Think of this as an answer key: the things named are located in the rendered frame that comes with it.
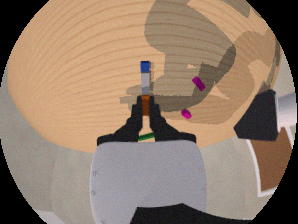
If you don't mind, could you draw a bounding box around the small magenta block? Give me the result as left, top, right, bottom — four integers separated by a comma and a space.
181, 109, 192, 119
192, 76, 206, 91

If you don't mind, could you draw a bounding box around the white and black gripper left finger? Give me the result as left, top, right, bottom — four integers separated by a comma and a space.
97, 96, 143, 146

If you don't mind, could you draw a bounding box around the small blue block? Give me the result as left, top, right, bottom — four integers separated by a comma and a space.
140, 61, 150, 72

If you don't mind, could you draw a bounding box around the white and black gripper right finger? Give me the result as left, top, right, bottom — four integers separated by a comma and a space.
149, 96, 196, 143

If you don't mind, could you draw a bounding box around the orange rod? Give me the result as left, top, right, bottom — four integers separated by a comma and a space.
142, 94, 149, 116

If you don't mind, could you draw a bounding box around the dark green rod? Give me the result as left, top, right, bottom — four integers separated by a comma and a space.
138, 132, 154, 141

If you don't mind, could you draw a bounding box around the grey rod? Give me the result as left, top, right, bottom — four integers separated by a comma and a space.
141, 71, 150, 95

